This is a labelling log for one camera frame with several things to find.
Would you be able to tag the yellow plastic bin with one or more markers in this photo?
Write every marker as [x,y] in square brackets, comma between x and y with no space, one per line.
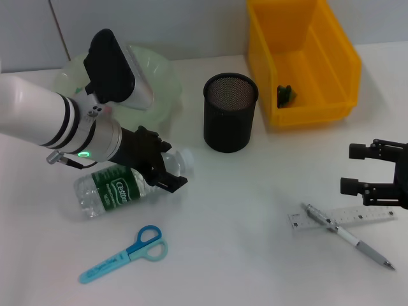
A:
[318,63]

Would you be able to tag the translucent green fruit plate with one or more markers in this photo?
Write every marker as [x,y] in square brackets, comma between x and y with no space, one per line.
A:
[165,83]

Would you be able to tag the white and grey pen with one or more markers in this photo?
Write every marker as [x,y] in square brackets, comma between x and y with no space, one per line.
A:
[347,237]

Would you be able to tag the clear green-label water bottle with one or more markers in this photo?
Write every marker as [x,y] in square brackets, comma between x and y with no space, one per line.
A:
[95,194]

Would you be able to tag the black mesh pen holder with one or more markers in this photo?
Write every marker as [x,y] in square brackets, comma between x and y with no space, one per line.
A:
[229,127]

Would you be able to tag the clear plastic ruler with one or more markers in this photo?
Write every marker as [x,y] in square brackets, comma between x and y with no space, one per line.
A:
[366,215]

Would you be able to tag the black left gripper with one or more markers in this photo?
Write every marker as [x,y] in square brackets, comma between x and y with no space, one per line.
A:
[141,150]

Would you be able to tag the blue scissors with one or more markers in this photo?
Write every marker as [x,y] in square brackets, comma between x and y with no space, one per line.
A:
[108,266]

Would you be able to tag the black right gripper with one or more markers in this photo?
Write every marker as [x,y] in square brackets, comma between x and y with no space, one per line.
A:
[402,178]

